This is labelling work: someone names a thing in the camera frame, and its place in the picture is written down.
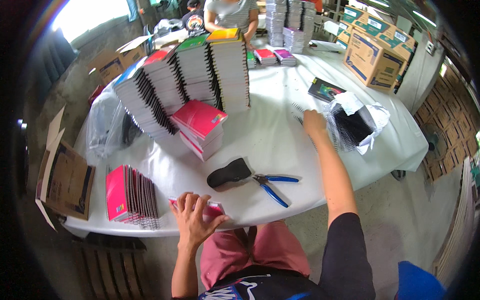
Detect small purple notebook stack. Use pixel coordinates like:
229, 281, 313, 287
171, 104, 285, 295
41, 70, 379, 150
273, 49, 298, 67

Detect open flat cardboard carton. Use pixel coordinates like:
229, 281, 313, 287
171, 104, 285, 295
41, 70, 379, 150
35, 106, 96, 232

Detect black fabric pouch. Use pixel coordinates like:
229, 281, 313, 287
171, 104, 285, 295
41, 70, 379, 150
206, 157, 253, 189

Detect tall notebook stack orange cover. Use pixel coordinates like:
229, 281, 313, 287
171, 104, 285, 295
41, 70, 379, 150
205, 28, 251, 113

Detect white paper bundle of coils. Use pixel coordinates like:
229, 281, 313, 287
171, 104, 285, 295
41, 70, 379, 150
323, 91, 391, 156

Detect heap of cardboard cartons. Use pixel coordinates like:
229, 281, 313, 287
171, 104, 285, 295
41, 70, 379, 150
335, 4, 418, 50

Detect person's legs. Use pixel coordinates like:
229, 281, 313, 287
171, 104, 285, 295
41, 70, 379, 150
200, 220, 311, 290

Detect person's left hand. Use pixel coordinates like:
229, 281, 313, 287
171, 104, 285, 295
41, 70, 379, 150
169, 192, 230, 249

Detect tall notebook stack green cover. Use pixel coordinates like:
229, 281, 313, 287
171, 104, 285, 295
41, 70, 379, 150
175, 34, 222, 110

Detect open brown cardboard carton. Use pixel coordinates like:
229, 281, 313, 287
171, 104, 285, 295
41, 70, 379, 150
88, 34, 155, 85

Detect clear plastic bag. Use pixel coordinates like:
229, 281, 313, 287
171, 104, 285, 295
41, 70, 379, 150
85, 84, 143, 166

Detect single pink spiral notebook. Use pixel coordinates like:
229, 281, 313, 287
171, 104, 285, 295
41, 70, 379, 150
167, 196, 226, 224

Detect wall of flat brown cartons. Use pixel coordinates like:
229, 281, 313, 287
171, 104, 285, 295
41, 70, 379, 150
414, 67, 480, 181

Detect large cardboard carton blue print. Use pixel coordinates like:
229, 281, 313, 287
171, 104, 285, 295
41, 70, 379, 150
343, 29, 409, 91

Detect white table cloth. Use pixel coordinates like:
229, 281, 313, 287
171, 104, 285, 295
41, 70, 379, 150
63, 39, 430, 239

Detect tall notebook stack blue cover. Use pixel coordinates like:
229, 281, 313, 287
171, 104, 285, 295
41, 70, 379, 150
113, 56, 180, 140

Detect row of pink notebooks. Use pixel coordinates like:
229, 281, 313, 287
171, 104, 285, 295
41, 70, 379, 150
105, 164, 161, 230

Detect blue plastic stool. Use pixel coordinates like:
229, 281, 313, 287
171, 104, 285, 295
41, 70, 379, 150
395, 261, 448, 300

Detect blue handled pliers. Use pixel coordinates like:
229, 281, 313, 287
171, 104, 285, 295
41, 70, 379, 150
252, 173, 300, 208

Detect small pink notebook stack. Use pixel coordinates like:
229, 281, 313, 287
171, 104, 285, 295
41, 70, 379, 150
254, 48, 278, 67

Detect black notebook colourful print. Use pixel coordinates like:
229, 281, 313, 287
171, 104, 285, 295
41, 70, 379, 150
307, 77, 347, 103

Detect dark wooden bench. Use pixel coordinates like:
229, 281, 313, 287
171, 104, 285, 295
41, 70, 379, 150
70, 235, 151, 300

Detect person's body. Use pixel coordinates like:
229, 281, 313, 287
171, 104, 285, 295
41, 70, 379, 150
198, 212, 377, 300

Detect person's right hand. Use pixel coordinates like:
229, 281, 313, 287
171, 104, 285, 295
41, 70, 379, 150
302, 109, 328, 139

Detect stack of white boards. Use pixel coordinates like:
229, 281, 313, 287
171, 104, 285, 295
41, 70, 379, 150
432, 157, 480, 287

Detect low stack of pink notebooks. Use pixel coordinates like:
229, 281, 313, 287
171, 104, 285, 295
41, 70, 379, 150
170, 99, 229, 162

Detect tall notebook stack red cover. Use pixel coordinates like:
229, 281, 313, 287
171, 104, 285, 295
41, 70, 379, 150
142, 46, 188, 115

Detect distant stacks of grey notebooks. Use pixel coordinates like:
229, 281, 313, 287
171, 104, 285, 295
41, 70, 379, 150
265, 0, 317, 54

